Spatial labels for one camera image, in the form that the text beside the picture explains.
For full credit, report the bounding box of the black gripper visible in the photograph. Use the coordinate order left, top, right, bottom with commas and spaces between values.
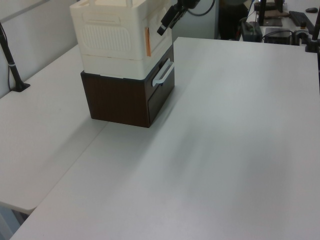
156, 0, 201, 36

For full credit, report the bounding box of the cream cabinet door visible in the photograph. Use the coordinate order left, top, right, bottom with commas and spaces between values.
143, 2, 174, 61

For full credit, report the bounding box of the cream plastic cabinet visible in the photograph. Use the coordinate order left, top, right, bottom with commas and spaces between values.
69, 0, 174, 80

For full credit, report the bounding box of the grey partition panel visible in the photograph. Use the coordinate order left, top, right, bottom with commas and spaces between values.
171, 0, 221, 40

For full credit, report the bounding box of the green and black device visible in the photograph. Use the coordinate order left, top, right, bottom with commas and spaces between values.
240, 20, 264, 42

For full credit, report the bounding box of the thin black stand pole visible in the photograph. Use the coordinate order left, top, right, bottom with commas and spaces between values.
258, 0, 267, 26

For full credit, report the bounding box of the dark brown wooden drawer box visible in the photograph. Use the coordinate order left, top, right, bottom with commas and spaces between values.
80, 42, 176, 129

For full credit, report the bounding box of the black desk mat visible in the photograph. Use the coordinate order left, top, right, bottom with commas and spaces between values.
262, 18, 284, 28

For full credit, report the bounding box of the brown flat object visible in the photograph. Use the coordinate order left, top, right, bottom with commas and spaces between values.
264, 9, 291, 20

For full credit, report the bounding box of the black electronics box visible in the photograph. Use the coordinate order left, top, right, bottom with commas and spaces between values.
263, 27, 294, 45

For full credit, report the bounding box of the black keyboard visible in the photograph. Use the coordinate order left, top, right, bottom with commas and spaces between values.
288, 10, 316, 29

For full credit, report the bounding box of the grey clamp with black knob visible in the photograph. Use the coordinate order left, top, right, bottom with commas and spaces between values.
292, 21, 310, 46

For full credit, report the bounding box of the black clamp pole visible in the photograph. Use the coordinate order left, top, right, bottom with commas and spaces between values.
303, 13, 320, 54

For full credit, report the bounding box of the orange door handle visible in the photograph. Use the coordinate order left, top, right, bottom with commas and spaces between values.
144, 26, 153, 58

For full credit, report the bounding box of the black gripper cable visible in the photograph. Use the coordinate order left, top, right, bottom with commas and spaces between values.
188, 0, 216, 17

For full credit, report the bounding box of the white drawer handle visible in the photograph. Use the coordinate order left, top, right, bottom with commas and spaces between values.
151, 58, 175, 88

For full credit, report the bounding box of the black camera pole with base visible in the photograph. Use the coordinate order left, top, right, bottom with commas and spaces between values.
0, 21, 31, 94

